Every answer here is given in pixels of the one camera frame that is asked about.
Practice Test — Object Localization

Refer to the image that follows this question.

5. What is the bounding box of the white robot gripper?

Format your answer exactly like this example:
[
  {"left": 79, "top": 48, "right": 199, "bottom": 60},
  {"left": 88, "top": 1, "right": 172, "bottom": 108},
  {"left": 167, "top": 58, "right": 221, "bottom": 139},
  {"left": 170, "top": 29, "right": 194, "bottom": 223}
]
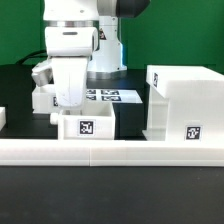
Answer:
[{"left": 51, "top": 57, "right": 89, "bottom": 109}]

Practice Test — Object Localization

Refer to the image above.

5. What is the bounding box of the white front drawer tray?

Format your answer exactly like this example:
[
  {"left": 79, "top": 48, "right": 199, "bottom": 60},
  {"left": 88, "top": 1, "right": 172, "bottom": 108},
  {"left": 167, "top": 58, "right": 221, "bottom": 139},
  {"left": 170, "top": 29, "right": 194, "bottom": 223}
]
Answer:
[{"left": 50, "top": 103, "right": 115, "bottom": 140}]

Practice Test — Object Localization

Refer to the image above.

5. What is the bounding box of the white drawer tray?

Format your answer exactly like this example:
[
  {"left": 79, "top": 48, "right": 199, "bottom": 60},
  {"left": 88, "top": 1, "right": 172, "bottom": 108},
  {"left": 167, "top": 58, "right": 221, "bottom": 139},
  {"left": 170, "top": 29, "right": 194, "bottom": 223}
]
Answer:
[
  {"left": 32, "top": 84, "right": 86, "bottom": 114},
  {"left": 50, "top": 103, "right": 115, "bottom": 140}
]

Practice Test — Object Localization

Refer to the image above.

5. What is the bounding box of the white drawer cabinet box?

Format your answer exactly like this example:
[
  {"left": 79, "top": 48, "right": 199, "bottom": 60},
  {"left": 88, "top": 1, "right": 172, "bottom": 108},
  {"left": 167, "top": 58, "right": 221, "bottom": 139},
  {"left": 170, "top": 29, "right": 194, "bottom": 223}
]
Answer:
[{"left": 143, "top": 65, "right": 224, "bottom": 142}]

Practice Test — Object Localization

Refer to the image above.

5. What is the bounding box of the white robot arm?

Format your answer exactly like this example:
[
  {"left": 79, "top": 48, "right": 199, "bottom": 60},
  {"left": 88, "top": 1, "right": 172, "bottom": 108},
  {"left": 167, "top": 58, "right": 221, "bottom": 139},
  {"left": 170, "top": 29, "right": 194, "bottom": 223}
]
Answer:
[{"left": 43, "top": 0, "right": 151, "bottom": 110}]

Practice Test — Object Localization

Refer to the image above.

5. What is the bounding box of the white rear drawer tray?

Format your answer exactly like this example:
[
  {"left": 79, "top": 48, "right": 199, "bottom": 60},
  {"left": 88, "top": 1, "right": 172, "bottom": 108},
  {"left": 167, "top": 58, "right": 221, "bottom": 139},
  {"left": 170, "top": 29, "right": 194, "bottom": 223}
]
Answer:
[{"left": 32, "top": 84, "right": 86, "bottom": 114}]

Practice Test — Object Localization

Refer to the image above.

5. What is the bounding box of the white marker tag sheet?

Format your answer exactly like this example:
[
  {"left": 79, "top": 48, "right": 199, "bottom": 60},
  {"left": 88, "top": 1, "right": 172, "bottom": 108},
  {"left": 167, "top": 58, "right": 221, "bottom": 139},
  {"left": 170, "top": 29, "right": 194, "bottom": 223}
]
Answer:
[{"left": 86, "top": 89, "right": 142, "bottom": 104}]

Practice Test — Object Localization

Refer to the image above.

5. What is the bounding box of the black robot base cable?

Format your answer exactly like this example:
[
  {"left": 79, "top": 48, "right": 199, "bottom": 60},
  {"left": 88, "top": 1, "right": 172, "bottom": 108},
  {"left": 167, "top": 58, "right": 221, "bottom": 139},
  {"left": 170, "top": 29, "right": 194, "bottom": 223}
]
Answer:
[{"left": 14, "top": 49, "right": 48, "bottom": 66}]

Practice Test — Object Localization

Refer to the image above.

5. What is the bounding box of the white left fence rail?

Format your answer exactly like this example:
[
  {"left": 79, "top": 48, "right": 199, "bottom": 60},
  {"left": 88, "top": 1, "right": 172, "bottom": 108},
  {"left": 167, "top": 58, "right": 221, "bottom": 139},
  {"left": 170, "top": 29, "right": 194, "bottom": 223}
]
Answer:
[{"left": 0, "top": 107, "right": 6, "bottom": 131}]

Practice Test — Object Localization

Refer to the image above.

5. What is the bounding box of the white fence rail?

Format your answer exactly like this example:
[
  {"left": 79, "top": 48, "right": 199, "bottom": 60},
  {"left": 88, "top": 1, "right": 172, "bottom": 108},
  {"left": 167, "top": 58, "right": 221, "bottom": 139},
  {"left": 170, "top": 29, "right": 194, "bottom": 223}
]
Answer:
[
  {"left": 0, "top": 139, "right": 224, "bottom": 167},
  {"left": 0, "top": 107, "right": 6, "bottom": 131}
]

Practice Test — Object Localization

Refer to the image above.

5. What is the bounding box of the white front fence rail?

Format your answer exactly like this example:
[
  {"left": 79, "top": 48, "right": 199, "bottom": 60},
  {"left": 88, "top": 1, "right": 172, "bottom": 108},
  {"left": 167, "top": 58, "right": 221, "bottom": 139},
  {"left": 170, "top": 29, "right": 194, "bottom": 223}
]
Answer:
[{"left": 0, "top": 139, "right": 224, "bottom": 167}]

